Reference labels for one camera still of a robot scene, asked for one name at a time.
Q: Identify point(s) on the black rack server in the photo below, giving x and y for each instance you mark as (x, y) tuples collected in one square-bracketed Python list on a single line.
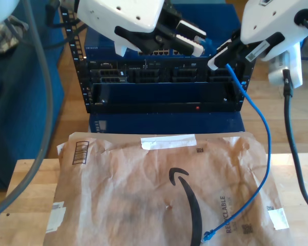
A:
[(164, 67)]

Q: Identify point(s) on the camouflage cloth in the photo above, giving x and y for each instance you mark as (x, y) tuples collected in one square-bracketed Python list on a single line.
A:
[(5, 38)]

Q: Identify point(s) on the blue equipment case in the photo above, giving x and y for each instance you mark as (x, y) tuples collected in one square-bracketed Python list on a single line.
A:
[(169, 124)]

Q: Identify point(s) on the black perforated rack post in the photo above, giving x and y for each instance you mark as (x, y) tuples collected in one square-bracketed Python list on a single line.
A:
[(75, 51), (240, 103)]

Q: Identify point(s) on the long white tape strip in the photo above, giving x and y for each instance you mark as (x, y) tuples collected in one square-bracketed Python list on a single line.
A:
[(169, 141)]

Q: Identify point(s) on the blue network switch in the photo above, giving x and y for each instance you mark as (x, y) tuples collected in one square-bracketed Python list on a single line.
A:
[(100, 48)]

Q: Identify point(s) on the short white tape piece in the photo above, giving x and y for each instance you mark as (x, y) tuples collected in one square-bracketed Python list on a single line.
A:
[(278, 217)]

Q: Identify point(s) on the torn white shipping label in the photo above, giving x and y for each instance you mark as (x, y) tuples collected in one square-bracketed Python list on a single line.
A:
[(57, 215)]

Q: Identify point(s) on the brown paper mailer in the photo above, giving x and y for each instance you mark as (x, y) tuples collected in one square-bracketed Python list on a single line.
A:
[(118, 205)]

